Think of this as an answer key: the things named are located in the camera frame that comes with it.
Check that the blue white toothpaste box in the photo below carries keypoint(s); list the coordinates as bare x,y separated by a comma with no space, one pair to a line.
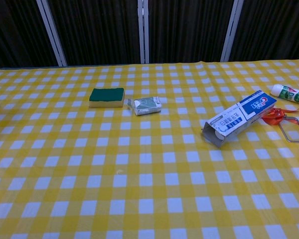
239,117

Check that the green white small packet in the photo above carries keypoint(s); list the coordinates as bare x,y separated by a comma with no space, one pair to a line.
147,105

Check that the clear plastic wrapper piece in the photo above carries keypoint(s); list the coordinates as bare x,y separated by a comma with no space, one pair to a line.
128,103

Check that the green yellow sponge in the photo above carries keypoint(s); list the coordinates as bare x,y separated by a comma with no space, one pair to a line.
107,95

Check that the yellow white checked tablecloth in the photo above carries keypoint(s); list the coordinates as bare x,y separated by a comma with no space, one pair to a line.
149,174

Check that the white bottle green print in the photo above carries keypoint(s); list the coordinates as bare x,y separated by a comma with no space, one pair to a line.
289,93

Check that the white partition post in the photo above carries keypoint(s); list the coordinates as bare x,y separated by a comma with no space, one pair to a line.
143,32
51,32
231,31

